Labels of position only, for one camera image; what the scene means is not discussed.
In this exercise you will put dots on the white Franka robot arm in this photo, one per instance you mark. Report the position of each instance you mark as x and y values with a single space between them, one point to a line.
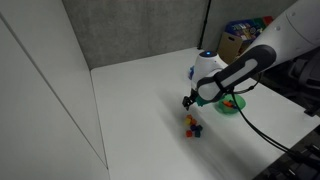
246 65

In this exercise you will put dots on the small orange block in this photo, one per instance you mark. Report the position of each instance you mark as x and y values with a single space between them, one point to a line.
189 117
189 133
193 121

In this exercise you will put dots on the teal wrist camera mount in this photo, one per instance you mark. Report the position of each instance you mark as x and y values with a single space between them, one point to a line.
203 101

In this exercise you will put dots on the black equipment frame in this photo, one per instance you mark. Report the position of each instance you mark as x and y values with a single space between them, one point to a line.
296 161

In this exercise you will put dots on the green plastic bowl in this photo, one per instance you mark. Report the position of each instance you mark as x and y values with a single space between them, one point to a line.
233 109

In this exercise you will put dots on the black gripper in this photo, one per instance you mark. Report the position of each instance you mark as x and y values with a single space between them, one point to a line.
193 96

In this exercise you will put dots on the purple toy piece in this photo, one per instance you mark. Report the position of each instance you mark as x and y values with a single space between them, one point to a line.
191 74

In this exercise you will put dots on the blue block inside bowl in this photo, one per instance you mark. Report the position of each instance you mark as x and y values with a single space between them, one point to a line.
236 106

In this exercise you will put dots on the black vertical pole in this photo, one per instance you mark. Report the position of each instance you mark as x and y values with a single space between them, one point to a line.
204 23

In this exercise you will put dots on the small dark teal block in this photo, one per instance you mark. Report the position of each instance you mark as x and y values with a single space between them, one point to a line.
197 134
199 127

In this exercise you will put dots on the small purple block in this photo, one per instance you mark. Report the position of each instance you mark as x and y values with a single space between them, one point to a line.
192 127

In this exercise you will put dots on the orange block inside bowl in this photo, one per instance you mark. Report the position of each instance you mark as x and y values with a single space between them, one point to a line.
227 103

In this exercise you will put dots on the wooden toy bin shelf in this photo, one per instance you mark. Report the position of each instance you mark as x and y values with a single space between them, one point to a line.
238 35

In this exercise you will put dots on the small blue toy piece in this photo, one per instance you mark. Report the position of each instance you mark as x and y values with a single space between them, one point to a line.
192 67

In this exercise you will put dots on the small yellow block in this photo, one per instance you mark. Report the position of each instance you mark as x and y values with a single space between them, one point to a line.
187 121

